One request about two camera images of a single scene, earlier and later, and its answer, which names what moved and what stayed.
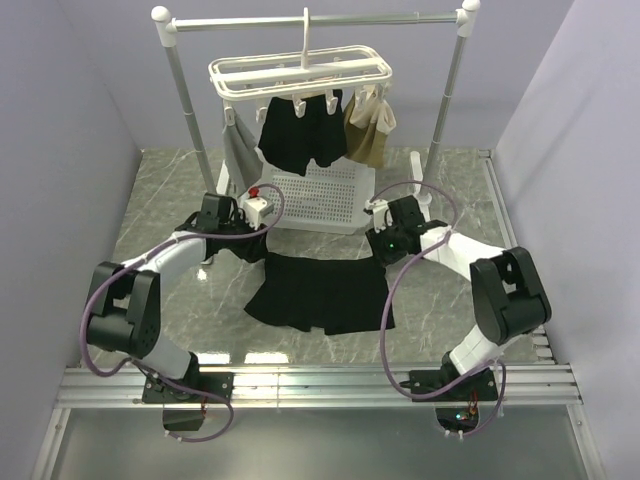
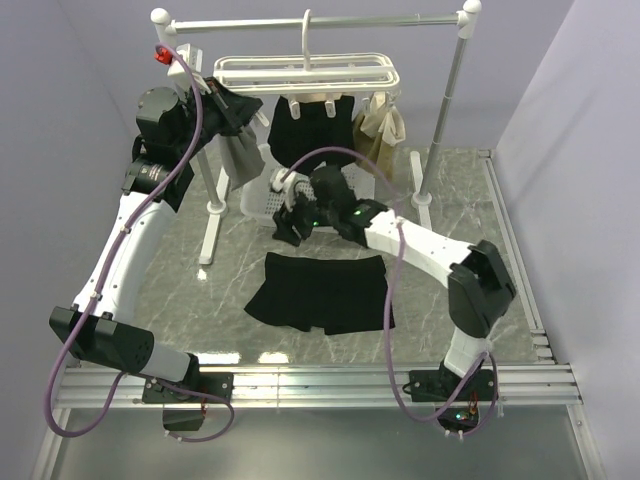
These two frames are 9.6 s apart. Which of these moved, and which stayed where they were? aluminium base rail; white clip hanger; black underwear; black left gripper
Moved: white clip hanger; black left gripper
Stayed: black underwear; aluminium base rail
